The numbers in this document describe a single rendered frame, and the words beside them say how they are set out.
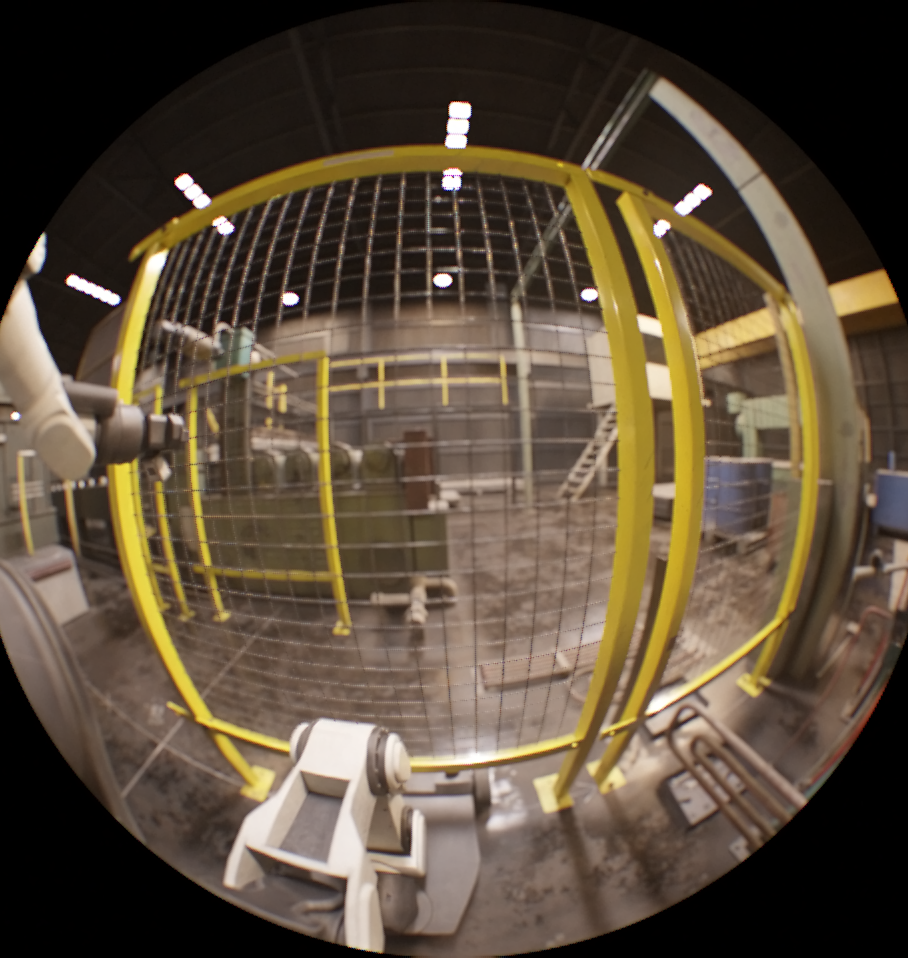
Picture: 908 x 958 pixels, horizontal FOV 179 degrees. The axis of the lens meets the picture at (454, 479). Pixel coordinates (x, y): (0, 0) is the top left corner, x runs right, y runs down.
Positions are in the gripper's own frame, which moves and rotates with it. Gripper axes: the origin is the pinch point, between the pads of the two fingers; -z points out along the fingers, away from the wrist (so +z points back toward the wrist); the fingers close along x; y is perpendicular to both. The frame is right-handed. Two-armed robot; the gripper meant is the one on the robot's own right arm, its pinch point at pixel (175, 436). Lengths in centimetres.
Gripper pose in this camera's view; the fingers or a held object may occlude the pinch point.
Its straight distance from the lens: 60.4
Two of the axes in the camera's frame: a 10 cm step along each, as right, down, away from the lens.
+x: 10.0, -0.5, 0.7
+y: -0.4, -10.0, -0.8
